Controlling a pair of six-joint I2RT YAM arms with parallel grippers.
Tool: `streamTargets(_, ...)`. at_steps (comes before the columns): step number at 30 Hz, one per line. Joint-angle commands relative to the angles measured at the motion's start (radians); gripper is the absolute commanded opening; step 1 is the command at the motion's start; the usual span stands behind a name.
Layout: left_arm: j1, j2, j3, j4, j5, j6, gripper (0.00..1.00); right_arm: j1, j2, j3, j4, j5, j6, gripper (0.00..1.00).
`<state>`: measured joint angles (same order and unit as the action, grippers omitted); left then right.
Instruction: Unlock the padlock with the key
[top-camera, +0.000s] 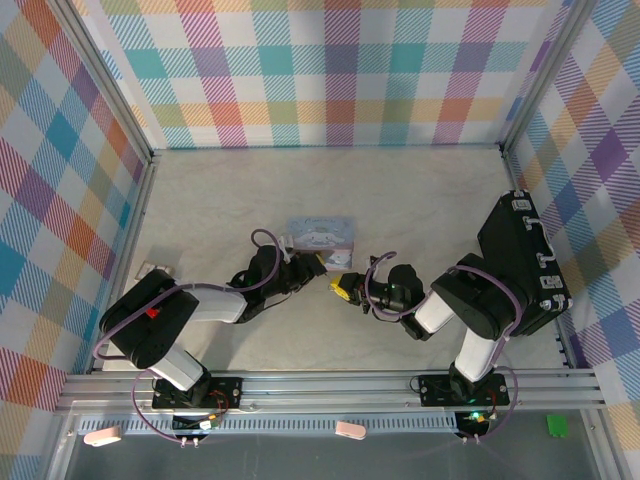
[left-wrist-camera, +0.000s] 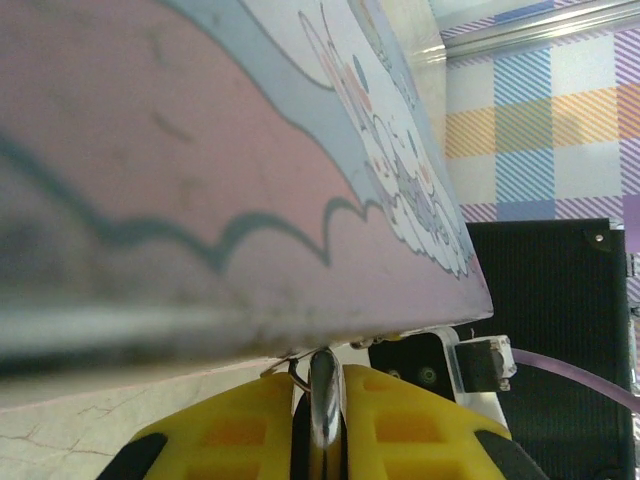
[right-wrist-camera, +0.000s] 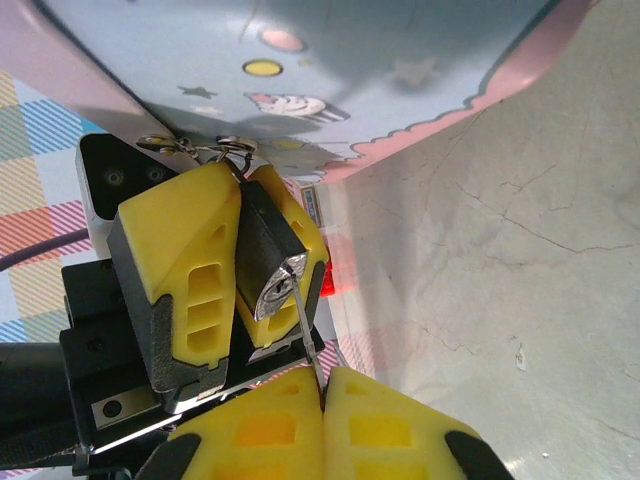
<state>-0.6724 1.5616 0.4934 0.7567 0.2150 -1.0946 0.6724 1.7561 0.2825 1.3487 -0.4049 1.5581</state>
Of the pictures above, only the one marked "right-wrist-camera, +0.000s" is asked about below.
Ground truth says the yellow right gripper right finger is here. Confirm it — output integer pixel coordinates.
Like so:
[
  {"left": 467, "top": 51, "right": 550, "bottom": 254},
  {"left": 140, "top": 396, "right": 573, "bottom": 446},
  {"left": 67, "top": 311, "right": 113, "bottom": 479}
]
[{"left": 322, "top": 366, "right": 517, "bottom": 480}]

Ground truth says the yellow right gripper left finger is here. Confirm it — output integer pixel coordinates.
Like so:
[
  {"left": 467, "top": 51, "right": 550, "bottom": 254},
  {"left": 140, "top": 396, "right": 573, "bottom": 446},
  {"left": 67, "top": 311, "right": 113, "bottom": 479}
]
[{"left": 134, "top": 367, "right": 326, "bottom": 480}]

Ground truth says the small metal padlock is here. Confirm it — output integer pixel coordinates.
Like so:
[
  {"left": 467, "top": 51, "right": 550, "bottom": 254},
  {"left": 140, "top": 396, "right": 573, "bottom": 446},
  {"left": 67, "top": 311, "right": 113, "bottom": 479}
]
[{"left": 219, "top": 147, "right": 311, "bottom": 324}]

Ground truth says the pastel cartoon pouch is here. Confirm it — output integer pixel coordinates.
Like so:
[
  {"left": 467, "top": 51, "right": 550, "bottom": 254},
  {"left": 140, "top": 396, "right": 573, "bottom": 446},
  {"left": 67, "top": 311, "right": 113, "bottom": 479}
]
[{"left": 0, "top": 0, "right": 599, "bottom": 189}]

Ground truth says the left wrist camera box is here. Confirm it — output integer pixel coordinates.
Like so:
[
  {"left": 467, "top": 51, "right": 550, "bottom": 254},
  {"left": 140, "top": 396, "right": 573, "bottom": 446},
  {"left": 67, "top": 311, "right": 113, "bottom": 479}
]
[{"left": 74, "top": 132, "right": 179, "bottom": 246}]

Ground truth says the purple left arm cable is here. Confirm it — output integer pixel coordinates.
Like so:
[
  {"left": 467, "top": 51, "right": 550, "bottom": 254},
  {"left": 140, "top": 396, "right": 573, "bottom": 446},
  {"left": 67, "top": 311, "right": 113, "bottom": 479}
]
[{"left": 0, "top": 227, "right": 94, "bottom": 274}]

